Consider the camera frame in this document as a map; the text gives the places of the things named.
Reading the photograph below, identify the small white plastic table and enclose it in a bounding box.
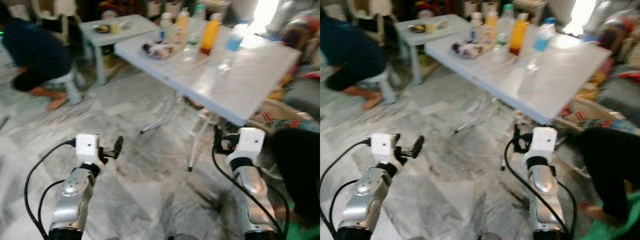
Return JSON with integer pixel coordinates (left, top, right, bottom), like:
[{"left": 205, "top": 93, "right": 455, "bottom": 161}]
[
  {"left": 78, "top": 14, "right": 161, "bottom": 87},
  {"left": 394, "top": 14, "right": 473, "bottom": 86}
]

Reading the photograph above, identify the cream plastic chair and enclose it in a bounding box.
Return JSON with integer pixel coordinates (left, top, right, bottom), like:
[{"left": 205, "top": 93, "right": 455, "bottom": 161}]
[
  {"left": 31, "top": 0, "right": 77, "bottom": 45},
  {"left": 347, "top": 0, "right": 388, "bottom": 43}
]

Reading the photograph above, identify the white bottle with blue label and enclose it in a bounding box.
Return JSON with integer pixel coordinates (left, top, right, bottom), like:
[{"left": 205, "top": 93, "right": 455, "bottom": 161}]
[
  {"left": 469, "top": 12, "right": 485, "bottom": 45},
  {"left": 159, "top": 12, "right": 174, "bottom": 45}
]

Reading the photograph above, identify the large white folding table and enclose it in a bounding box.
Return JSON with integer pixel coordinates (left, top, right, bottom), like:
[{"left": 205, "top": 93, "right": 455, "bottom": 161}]
[
  {"left": 425, "top": 25, "right": 613, "bottom": 172},
  {"left": 114, "top": 25, "right": 302, "bottom": 173}
]

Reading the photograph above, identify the yellow drink bottle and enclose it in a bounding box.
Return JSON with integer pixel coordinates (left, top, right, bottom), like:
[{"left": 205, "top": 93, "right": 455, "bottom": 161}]
[
  {"left": 483, "top": 11, "right": 500, "bottom": 50},
  {"left": 173, "top": 9, "right": 191, "bottom": 50}
]

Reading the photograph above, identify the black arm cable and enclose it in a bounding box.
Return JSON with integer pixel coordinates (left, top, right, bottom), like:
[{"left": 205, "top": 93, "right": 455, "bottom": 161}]
[
  {"left": 210, "top": 142, "right": 292, "bottom": 240},
  {"left": 503, "top": 136, "right": 578, "bottom": 239},
  {"left": 23, "top": 139, "right": 77, "bottom": 240},
  {"left": 320, "top": 139, "right": 373, "bottom": 240}
]

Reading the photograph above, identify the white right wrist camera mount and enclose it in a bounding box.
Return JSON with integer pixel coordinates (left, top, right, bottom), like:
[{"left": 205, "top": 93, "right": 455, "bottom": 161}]
[
  {"left": 238, "top": 127, "right": 266, "bottom": 162},
  {"left": 531, "top": 126, "right": 558, "bottom": 161}
]

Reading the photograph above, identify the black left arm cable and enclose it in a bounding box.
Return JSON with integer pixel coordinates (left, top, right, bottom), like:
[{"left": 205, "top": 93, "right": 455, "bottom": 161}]
[
  {"left": 320, "top": 139, "right": 373, "bottom": 240},
  {"left": 23, "top": 139, "right": 77, "bottom": 240}
]

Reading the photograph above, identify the woven basket with bags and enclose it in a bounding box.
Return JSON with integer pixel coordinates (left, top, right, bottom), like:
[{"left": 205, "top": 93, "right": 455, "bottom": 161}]
[
  {"left": 250, "top": 98, "right": 313, "bottom": 132},
  {"left": 560, "top": 97, "right": 626, "bottom": 132}
]

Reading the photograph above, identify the purple white snack packet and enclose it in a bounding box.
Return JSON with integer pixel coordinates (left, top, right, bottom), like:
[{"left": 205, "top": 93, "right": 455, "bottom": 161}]
[
  {"left": 452, "top": 41, "right": 483, "bottom": 60},
  {"left": 142, "top": 41, "right": 174, "bottom": 60}
]

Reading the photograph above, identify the clear water bottle blue label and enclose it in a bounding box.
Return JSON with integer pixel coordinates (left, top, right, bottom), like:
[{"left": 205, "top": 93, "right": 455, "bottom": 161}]
[
  {"left": 527, "top": 17, "right": 557, "bottom": 71},
  {"left": 218, "top": 19, "right": 251, "bottom": 71}
]

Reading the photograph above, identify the green cloth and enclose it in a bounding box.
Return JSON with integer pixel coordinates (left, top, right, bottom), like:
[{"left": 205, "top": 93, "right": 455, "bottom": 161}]
[
  {"left": 580, "top": 217, "right": 640, "bottom": 240},
  {"left": 280, "top": 220, "right": 321, "bottom": 240}
]

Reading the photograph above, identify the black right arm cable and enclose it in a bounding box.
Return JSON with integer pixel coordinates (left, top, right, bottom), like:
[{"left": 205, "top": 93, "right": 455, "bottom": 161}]
[
  {"left": 503, "top": 136, "right": 578, "bottom": 239},
  {"left": 210, "top": 142, "right": 292, "bottom": 240}
]

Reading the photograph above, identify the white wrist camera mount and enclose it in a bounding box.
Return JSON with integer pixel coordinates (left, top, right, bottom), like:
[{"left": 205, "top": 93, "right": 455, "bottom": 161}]
[
  {"left": 75, "top": 133, "right": 101, "bottom": 165},
  {"left": 371, "top": 133, "right": 397, "bottom": 163},
  {"left": 238, "top": 127, "right": 266, "bottom": 162},
  {"left": 531, "top": 126, "right": 558, "bottom": 161}
]

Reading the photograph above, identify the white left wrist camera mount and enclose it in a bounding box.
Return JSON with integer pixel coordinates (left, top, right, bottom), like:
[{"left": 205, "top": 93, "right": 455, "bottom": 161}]
[
  {"left": 75, "top": 133, "right": 101, "bottom": 165},
  {"left": 371, "top": 133, "right": 397, "bottom": 163}
]

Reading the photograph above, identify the person in black trousers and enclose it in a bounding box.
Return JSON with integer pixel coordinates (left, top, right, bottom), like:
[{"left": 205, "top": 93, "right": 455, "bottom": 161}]
[
  {"left": 267, "top": 127, "right": 321, "bottom": 228},
  {"left": 567, "top": 127, "right": 640, "bottom": 228}
]

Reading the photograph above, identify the clear bottle with green cap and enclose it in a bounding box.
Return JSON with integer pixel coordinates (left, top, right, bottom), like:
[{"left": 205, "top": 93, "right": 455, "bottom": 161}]
[
  {"left": 189, "top": 3, "right": 208, "bottom": 51},
  {"left": 497, "top": 3, "right": 516, "bottom": 51}
]

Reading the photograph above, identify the orange juice bottle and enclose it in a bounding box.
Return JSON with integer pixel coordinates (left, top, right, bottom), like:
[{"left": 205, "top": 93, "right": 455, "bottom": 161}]
[
  {"left": 199, "top": 12, "right": 223, "bottom": 56},
  {"left": 509, "top": 12, "right": 530, "bottom": 56}
]

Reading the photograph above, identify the crouching person in dark shirt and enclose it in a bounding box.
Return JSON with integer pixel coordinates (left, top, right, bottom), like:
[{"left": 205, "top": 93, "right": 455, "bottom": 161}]
[
  {"left": 0, "top": 4, "right": 83, "bottom": 112},
  {"left": 320, "top": 10, "right": 396, "bottom": 111}
]

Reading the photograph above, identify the white plastic stool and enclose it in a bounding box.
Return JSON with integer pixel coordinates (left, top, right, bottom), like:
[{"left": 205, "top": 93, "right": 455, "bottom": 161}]
[
  {"left": 50, "top": 67, "right": 85, "bottom": 106},
  {"left": 362, "top": 67, "right": 398, "bottom": 105}
]

